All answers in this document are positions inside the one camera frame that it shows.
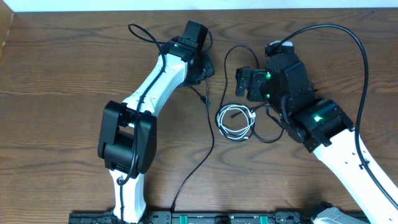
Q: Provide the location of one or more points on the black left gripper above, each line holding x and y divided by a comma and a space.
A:
209, 70

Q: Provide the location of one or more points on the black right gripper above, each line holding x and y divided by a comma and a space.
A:
257, 77

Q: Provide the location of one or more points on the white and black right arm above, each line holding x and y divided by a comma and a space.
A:
322, 127

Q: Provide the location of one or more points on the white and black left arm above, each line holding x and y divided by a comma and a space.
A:
128, 133

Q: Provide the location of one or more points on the brown cardboard panel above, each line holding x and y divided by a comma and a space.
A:
6, 18

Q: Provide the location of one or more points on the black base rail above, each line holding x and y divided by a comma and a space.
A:
324, 212

